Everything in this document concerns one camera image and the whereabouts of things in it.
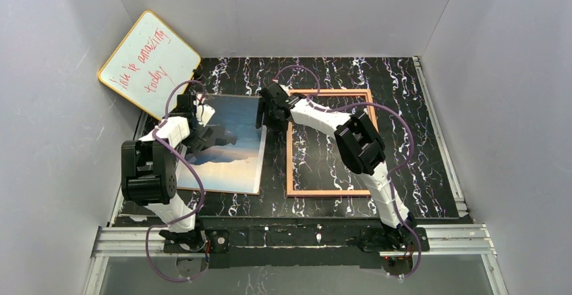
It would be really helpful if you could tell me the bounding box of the landscape photo board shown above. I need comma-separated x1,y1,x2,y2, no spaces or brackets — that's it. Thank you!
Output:
181,95,266,194

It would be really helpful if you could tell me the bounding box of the pink wooden picture frame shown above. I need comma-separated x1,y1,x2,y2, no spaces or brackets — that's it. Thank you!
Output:
286,89,374,197

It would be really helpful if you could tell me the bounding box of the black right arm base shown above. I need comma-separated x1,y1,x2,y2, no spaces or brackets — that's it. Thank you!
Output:
356,227,430,252

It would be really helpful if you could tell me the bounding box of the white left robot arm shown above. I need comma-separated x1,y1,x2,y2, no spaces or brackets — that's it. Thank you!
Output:
121,93,237,233

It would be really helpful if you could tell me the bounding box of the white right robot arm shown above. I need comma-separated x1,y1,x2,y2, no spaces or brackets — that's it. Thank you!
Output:
256,82,415,230

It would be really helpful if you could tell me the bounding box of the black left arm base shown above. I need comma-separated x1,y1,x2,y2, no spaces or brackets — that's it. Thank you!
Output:
159,230,230,254

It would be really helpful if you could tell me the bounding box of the black marble pattern board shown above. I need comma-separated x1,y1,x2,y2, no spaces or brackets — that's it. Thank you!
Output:
199,57,466,220

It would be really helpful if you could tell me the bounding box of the yellow rimmed whiteboard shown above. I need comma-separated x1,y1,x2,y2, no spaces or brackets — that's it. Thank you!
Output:
97,10,201,119

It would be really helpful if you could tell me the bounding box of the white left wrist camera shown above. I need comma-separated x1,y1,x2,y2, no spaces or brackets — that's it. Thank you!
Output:
196,105,216,126

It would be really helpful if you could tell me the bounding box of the aluminium rail frame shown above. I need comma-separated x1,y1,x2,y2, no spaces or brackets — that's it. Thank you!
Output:
83,55,509,295

